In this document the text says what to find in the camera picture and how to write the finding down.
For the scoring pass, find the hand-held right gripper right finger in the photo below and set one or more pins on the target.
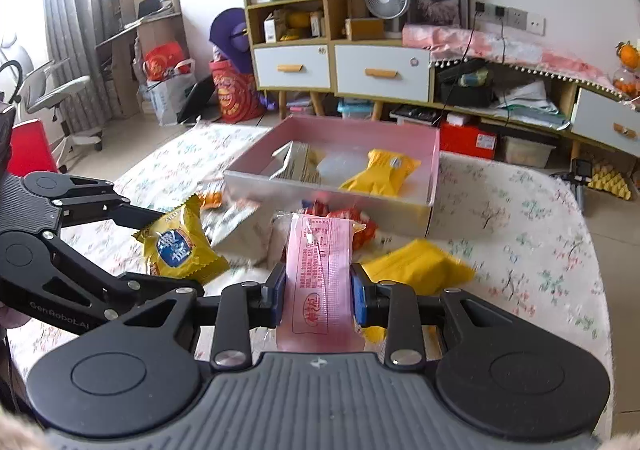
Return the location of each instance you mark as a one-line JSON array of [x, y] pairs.
[[359, 297]]

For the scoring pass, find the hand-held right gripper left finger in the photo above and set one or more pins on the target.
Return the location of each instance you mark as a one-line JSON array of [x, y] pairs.
[[274, 292]]

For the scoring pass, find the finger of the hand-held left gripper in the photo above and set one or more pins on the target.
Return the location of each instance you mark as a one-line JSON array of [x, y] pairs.
[[135, 216], [150, 287]]

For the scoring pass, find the pink snack packet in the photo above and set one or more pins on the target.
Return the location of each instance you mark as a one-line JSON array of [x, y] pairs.
[[315, 280]]

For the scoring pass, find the yellow snack packet blue label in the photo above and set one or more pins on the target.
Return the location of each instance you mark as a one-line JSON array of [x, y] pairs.
[[180, 250]]

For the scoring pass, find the plain yellow snack packet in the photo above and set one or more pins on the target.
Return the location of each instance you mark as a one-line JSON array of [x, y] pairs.
[[420, 262]]

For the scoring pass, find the pink storage box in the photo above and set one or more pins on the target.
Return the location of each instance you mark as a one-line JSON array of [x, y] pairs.
[[400, 215]]

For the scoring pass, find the clear plastic packet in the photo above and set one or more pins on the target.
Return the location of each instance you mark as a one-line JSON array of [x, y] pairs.
[[270, 242]]

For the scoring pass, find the red panel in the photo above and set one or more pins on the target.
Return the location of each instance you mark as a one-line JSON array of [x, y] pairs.
[[30, 150]]

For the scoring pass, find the small orange snack packet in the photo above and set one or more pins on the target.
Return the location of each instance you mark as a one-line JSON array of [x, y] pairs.
[[210, 200]]

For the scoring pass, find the grey white snack packet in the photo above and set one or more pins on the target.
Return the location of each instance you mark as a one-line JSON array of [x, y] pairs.
[[232, 222]]

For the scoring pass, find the white shopping bag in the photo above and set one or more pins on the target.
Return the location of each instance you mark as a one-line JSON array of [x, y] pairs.
[[167, 102]]

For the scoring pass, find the grey office chair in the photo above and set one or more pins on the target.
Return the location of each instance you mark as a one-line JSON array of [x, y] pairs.
[[55, 90]]

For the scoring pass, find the yellow snack packet round sticker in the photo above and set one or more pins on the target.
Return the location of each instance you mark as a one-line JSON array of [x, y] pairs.
[[380, 172]]

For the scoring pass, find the white foil snack packet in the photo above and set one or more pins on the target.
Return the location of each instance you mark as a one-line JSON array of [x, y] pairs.
[[295, 165]]

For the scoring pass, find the translucent white packet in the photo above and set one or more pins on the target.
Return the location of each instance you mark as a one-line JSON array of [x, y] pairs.
[[340, 167]]

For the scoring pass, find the red plastic bag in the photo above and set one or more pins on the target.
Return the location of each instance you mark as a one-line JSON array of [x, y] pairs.
[[162, 62]]

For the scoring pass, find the red gift bag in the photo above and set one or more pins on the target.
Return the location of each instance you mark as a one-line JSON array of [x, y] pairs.
[[235, 92]]

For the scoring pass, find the wooden desk with shelves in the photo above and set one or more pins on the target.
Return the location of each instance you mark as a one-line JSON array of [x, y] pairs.
[[150, 32]]

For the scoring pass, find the red cardboard box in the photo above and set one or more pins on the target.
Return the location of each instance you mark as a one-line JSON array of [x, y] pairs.
[[467, 140]]

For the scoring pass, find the grey curtain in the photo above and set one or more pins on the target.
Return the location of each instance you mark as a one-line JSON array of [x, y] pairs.
[[70, 5]]

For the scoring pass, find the white cabinet drawer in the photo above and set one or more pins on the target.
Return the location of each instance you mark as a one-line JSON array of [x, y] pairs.
[[382, 57], [290, 75]]

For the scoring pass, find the clear plastic bin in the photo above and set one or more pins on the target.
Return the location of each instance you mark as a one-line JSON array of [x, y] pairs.
[[530, 150]]

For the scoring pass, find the black case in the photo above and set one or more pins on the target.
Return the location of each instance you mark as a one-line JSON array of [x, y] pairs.
[[462, 92]]

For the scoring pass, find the small white carton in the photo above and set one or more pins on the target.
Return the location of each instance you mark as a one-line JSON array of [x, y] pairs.
[[270, 28]]

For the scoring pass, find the yellow bag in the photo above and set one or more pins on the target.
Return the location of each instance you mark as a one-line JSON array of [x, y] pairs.
[[295, 25]]

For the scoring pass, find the small black device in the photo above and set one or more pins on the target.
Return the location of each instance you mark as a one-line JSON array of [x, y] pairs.
[[580, 170]]

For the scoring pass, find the loose paper pile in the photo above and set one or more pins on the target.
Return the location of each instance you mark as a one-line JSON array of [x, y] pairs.
[[527, 102]]

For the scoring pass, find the brown cardboard box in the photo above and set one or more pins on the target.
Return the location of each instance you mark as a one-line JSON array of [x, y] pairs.
[[364, 28]]

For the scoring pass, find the yellow egg tray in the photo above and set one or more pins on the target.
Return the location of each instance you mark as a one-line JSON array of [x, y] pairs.
[[610, 182]]

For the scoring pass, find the pink cloth cover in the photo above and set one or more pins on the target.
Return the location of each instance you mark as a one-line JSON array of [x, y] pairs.
[[500, 47]]

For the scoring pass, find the low wooden media stand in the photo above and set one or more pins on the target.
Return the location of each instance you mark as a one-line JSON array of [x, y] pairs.
[[565, 95]]

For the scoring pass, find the wooden shelf cabinet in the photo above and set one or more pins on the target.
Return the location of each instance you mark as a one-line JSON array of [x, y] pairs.
[[335, 5]]

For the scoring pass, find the white media stand drawer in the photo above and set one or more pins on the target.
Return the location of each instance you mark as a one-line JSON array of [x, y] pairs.
[[600, 112]]

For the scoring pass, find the orange fruit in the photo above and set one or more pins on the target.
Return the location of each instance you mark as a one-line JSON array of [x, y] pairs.
[[627, 54], [627, 84]]

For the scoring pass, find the wall socket strip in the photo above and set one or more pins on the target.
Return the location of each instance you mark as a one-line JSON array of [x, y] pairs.
[[515, 17]]

